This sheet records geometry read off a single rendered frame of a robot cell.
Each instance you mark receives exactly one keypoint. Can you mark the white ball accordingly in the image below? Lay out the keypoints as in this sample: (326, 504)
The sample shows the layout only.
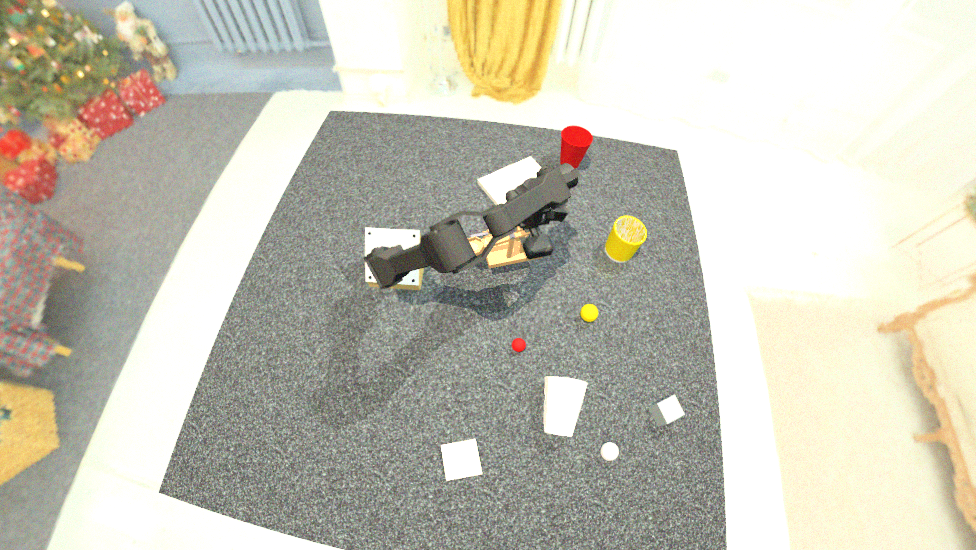
(609, 451)

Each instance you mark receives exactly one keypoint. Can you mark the yellow cup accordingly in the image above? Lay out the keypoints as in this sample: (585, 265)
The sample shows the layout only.
(625, 238)

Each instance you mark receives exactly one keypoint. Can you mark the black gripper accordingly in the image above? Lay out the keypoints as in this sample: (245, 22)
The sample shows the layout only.
(536, 244)

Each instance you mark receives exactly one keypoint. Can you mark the yellow ball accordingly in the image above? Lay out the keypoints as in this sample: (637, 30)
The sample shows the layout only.
(589, 312)

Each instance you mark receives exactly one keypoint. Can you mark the red plastic cup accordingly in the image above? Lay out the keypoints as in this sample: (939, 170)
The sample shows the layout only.
(575, 142)

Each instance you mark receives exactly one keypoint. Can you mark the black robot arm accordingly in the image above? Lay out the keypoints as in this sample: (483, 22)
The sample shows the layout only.
(446, 247)

